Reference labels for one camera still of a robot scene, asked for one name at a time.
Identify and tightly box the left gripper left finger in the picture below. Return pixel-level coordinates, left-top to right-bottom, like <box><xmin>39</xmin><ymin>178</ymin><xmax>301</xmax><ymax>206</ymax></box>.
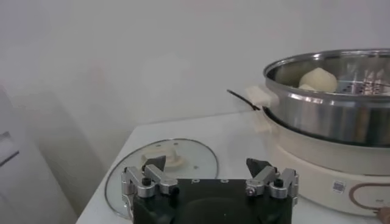
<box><xmin>121</xmin><ymin>155</ymin><xmax>180</xmax><ymax>199</ymax></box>

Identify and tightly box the black cooker power cord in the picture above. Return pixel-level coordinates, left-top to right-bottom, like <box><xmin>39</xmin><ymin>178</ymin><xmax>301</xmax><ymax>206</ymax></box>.
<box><xmin>227</xmin><ymin>89</ymin><xmax>261</xmax><ymax>112</ymax></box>

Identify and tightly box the cream electric cooker base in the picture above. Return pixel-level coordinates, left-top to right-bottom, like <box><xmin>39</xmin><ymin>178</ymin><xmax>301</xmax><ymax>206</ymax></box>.
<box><xmin>254</xmin><ymin>106</ymin><xmax>390</xmax><ymax>224</ymax></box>

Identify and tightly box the stainless steel steamer basket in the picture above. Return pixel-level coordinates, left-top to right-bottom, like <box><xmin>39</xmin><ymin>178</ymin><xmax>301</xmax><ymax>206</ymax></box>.
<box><xmin>246</xmin><ymin>48</ymin><xmax>390</xmax><ymax>147</ymax></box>

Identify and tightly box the glass pot lid cream handle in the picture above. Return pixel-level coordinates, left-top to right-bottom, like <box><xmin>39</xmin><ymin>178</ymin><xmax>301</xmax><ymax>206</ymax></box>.
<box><xmin>104</xmin><ymin>138</ymin><xmax>219</xmax><ymax>220</ymax></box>

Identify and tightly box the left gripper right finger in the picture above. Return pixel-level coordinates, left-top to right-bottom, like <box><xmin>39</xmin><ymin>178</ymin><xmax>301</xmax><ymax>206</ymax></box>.
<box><xmin>245</xmin><ymin>158</ymin><xmax>299</xmax><ymax>200</ymax></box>

